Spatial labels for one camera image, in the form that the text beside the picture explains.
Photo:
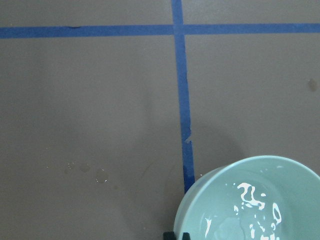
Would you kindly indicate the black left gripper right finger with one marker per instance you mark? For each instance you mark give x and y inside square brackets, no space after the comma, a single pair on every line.
[186,236]

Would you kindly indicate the green ceramic bowl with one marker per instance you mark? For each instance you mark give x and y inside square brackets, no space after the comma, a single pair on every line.
[257,198]

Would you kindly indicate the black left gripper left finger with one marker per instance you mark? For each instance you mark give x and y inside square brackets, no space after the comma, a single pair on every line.
[169,235]

